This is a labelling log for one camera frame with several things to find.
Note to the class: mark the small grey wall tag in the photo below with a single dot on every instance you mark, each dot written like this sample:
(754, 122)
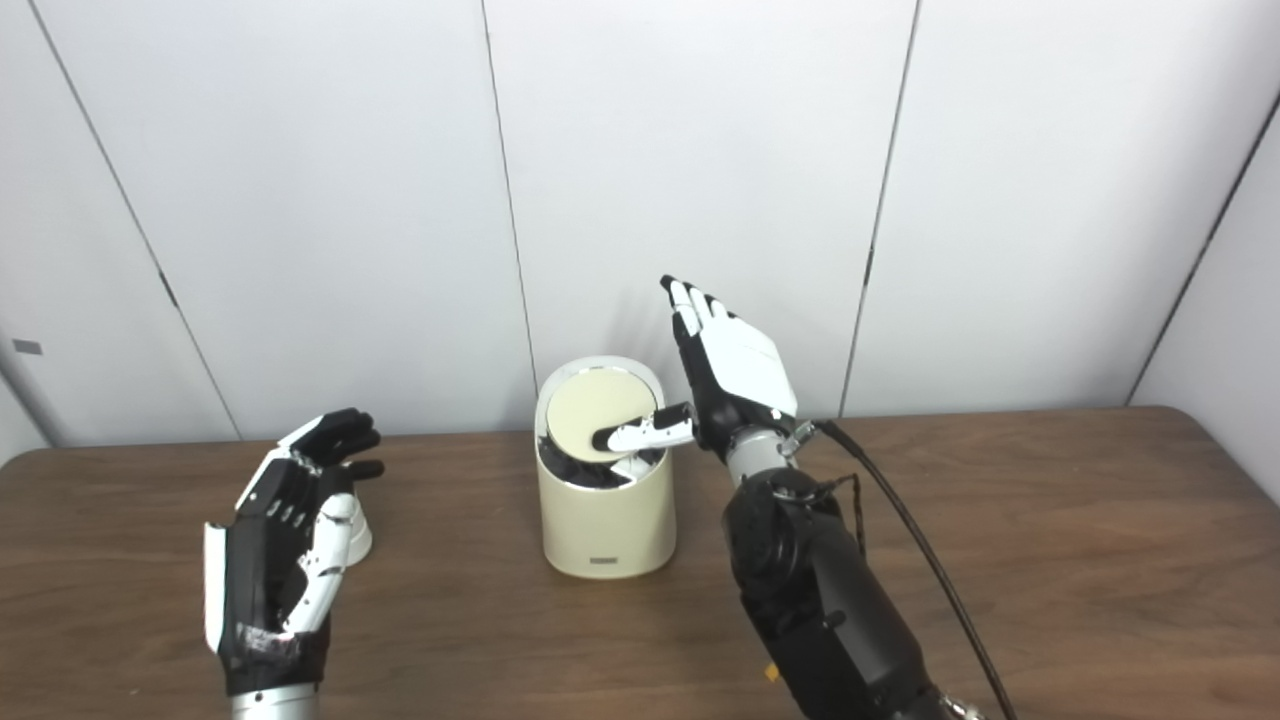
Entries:
(27, 347)

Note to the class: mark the cream round bin lid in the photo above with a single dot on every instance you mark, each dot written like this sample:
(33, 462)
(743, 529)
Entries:
(590, 410)

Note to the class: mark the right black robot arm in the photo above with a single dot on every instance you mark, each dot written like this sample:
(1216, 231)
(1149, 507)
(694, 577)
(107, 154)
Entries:
(830, 600)

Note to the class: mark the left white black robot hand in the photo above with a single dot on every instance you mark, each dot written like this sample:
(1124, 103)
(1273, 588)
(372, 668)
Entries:
(255, 580)

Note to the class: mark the cream-colored round bin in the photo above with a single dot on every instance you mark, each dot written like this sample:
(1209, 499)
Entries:
(608, 525)

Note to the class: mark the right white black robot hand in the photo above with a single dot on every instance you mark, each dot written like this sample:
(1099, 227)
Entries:
(745, 370)

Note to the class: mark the small white plastic bottle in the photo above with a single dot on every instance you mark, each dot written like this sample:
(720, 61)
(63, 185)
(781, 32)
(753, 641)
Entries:
(362, 540)

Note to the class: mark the black panel seam clip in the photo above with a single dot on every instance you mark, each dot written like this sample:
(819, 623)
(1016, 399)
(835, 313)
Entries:
(168, 290)
(868, 266)

